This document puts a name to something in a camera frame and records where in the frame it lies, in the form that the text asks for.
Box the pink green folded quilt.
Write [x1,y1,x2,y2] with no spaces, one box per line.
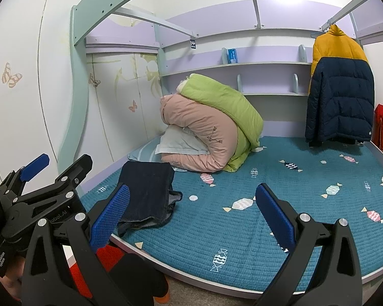
[160,73,264,173]

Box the light blue pillow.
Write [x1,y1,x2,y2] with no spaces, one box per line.
[155,125,210,156]

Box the dark denim jacket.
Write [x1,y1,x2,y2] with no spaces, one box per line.
[117,161,183,237]

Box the lavender headboard shelf unit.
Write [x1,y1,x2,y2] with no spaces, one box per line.
[158,29,315,137]

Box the yellow navy puffer jacket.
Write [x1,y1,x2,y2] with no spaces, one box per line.
[305,24,375,147]

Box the mint green bed frame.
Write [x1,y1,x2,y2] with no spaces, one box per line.
[57,0,180,179]

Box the blue box on shelf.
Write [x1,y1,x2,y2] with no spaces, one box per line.
[228,48,238,63]

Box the teal candy print bedspread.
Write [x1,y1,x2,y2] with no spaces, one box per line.
[79,135,383,292]

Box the striped sheet under pillow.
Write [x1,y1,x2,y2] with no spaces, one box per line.
[127,136,187,173]

